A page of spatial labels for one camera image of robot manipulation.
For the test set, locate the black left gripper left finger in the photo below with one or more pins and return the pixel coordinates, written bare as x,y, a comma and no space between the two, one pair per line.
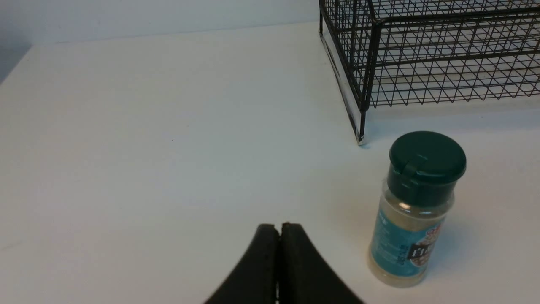
254,279

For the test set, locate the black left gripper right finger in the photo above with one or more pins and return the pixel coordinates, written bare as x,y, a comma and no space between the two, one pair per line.
304,277

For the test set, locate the green-capped seasoning bottle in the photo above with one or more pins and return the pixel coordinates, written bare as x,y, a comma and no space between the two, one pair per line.
417,194

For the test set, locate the black wire mesh shelf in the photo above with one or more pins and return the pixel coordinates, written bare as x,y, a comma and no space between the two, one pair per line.
401,52

